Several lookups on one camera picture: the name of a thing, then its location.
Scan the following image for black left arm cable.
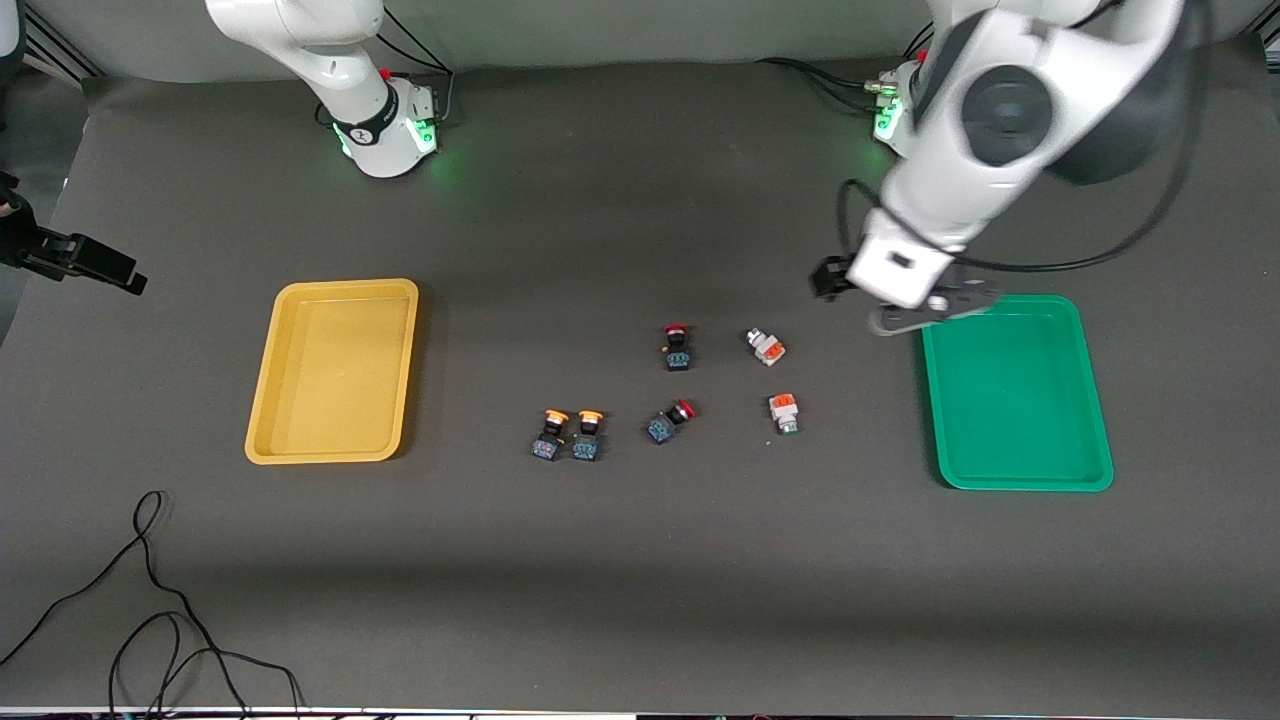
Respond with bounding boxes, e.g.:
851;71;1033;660
836;0;1216;301

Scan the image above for green plastic tray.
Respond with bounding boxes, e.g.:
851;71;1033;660
919;294;1115;493

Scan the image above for thin black loose cable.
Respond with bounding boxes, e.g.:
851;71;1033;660
0;490;306;720

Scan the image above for yellow push button switch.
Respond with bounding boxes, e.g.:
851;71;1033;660
531;408;571;462
572;408;607;463

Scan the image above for black right base cables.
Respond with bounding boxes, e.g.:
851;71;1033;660
378;5;457;129

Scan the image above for black base cables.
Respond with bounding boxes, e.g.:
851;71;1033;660
378;5;457;129
755;57;896;113

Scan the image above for yellow plastic tray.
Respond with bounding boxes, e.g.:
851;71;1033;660
244;278;420;466

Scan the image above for dark grey table mat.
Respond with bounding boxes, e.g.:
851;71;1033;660
0;35;1280;713

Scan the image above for black left base cables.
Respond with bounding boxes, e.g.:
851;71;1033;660
755;57;896;113

